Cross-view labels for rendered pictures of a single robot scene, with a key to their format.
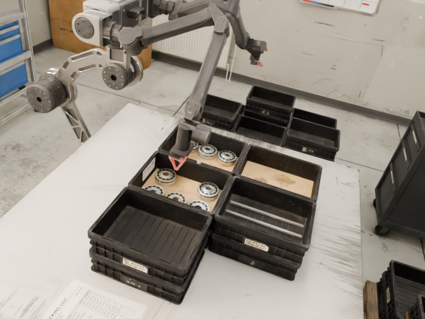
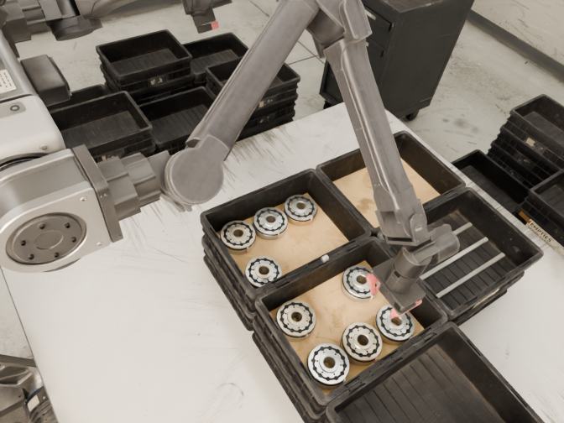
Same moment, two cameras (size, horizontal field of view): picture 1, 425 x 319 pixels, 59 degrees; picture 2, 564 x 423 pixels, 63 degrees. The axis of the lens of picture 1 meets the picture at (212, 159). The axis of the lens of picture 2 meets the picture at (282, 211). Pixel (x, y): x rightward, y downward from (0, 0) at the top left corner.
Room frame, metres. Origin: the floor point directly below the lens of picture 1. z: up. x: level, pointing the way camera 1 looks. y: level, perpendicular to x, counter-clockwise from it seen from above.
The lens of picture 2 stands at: (1.13, 0.69, 1.93)
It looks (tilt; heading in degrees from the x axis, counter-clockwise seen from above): 50 degrees down; 307
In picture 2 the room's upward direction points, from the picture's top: 9 degrees clockwise
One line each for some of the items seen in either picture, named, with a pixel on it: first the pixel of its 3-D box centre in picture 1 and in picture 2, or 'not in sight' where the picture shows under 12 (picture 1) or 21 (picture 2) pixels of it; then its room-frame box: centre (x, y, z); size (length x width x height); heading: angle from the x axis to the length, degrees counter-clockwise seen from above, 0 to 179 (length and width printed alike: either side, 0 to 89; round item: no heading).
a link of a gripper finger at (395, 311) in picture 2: (178, 159); (395, 300); (1.22, 0.13, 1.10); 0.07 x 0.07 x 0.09; 77
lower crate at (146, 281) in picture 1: (150, 252); not in sight; (1.01, 0.18, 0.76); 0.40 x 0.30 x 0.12; 77
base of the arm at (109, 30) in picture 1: (113, 32); (122, 186); (1.55, 0.51, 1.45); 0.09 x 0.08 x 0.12; 169
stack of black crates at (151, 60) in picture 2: (265, 119); (149, 88); (3.00, -0.41, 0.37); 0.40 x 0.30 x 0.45; 79
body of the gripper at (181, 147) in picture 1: (183, 143); (401, 276); (1.23, 0.13, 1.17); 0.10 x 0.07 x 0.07; 167
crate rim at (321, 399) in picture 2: (182, 181); (351, 310); (1.30, 0.12, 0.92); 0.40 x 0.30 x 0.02; 77
